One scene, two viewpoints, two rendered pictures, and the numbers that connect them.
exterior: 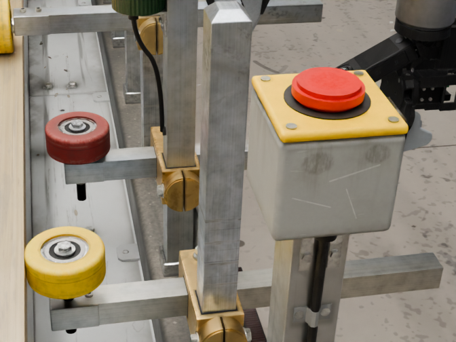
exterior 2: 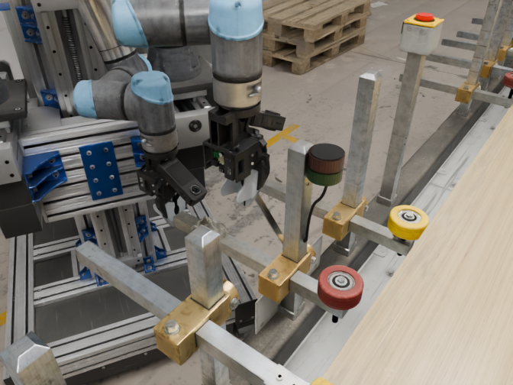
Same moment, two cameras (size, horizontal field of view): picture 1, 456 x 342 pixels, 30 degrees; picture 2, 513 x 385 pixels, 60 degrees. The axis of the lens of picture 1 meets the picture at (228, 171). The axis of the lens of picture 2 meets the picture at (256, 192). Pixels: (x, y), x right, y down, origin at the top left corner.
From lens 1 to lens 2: 1.49 m
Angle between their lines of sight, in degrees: 97
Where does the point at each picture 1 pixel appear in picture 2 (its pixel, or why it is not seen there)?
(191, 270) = (347, 215)
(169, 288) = (359, 220)
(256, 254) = not seen: outside the picture
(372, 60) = (186, 174)
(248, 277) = (326, 207)
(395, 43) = (171, 163)
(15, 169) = (399, 273)
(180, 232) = not seen: hidden behind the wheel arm
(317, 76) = (426, 15)
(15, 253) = (430, 228)
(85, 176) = not seen: hidden behind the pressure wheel
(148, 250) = (294, 329)
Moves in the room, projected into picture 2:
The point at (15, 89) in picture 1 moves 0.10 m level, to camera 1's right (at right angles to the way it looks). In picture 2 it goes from (346, 354) to (300, 313)
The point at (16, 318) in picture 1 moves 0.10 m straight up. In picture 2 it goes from (445, 205) to (457, 167)
